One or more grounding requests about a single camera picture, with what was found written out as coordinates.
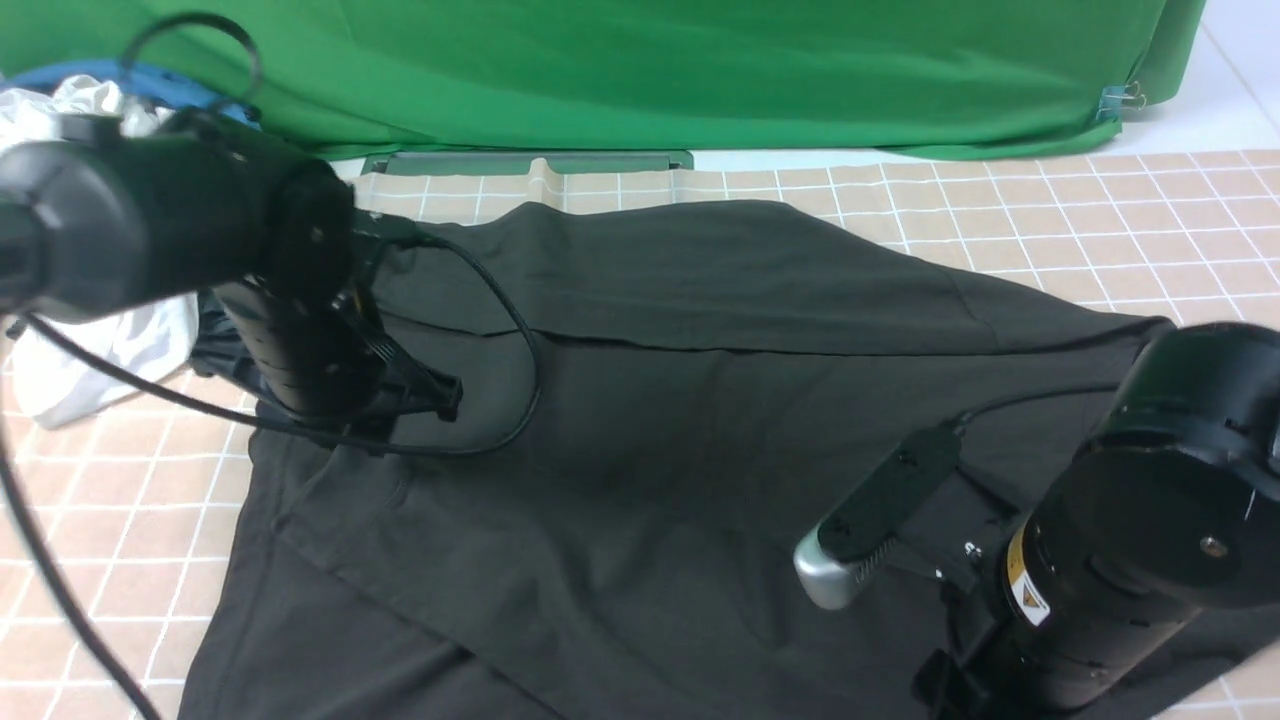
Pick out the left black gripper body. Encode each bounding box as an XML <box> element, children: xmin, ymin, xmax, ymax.
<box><xmin>212</xmin><ymin>211</ymin><xmax>419</xmax><ymax>427</ymax></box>

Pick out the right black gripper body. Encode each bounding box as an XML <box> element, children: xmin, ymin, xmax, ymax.
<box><xmin>893</xmin><ymin>470</ymin><xmax>1021</xmax><ymax>719</ymax></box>

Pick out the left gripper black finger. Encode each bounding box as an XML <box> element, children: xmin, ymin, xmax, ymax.
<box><xmin>340</xmin><ymin>310</ymin><xmax>463</xmax><ymax>441</ymax></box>

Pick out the dark gray long-sleeve top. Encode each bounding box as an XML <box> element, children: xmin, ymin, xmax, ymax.
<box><xmin>179</xmin><ymin>201</ymin><xmax>1171</xmax><ymax>719</ymax></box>

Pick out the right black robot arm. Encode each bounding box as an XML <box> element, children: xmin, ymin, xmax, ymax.
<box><xmin>911</xmin><ymin>323</ymin><xmax>1279</xmax><ymax>719</ymax></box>

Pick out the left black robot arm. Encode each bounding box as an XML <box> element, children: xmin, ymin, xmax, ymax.
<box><xmin>1</xmin><ymin>108</ymin><xmax>463</xmax><ymax>439</ymax></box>

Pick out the dark teal crumpled garment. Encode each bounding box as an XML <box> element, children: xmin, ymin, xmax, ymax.
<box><xmin>188</xmin><ymin>291</ymin><xmax>257</xmax><ymax>391</ymax></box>

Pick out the white crumpled garment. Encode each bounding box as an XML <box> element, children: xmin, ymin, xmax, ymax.
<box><xmin>1</xmin><ymin>74</ymin><xmax>198</xmax><ymax>429</ymax></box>

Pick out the blue crumpled garment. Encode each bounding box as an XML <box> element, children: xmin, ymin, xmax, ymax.
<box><xmin>1</xmin><ymin>59</ymin><xmax>219</xmax><ymax>145</ymax></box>

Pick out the beige checked tablecloth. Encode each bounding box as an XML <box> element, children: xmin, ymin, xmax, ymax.
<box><xmin>5</xmin><ymin>149</ymin><xmax>1279</xmax><ymax>717</ymax></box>

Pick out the green backdrop cloth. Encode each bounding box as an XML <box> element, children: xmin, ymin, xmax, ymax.
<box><xmin>3</xmin><ymin>1</ymin><xmax>1204</xmax><ymax>161</ymax></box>

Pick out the metal binder clip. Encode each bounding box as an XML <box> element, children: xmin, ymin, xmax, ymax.
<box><xmin>1094</xmin><ymin>81</ymin><xmax>1148</xmax><ymax>123</ymax></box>

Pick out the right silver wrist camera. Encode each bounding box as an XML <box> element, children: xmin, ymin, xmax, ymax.
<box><xmin>794</xmin><ymin>425</ymin><xmax>961</xmax><ymax>611</ymax></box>

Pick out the right black camera cable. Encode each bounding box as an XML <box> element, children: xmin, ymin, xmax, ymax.
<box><xmin>955</xmin><ymin>386</ymin><xmax>1121</xmax><ymax>430</ymax></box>

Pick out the green plastic rail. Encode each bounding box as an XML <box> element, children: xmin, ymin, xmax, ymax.
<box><xmin>362</xmin><ymin>150</ymin><xmax>695</xmax><ymax>176</ymax></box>

